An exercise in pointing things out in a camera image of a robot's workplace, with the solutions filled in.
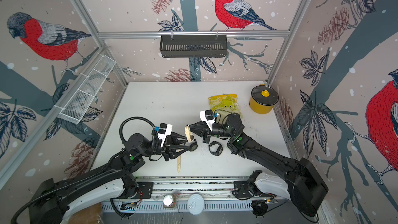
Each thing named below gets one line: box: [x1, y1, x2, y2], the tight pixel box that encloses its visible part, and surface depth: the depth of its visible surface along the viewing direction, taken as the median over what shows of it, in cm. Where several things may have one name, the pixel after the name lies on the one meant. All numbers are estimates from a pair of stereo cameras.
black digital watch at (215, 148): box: [208, 141, 224, 157], surface depth 87 cm
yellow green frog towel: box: [207, 93, 241, 124], surface depth 109 cm
